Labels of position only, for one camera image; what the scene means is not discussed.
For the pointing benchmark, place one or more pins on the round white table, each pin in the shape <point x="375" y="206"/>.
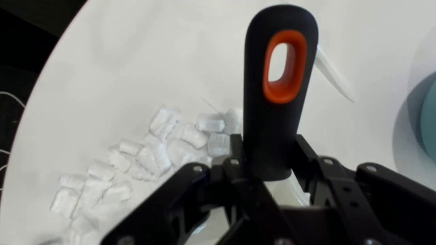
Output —
<point x="137" y="55"/>

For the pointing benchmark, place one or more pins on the pile of white pieces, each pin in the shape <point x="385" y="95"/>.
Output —
<point x="155" y="155"/>

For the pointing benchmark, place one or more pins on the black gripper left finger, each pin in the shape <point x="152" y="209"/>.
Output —
<point x="182" y="205"/>

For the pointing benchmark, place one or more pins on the thin white plastic strip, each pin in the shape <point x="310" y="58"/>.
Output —
<point x="334" y="76"/>

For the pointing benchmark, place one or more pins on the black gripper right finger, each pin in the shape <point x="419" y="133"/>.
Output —
<point x="377" y="205"/>

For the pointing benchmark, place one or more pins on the teal bowl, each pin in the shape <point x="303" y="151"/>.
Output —
<point x="427" y="118"/>

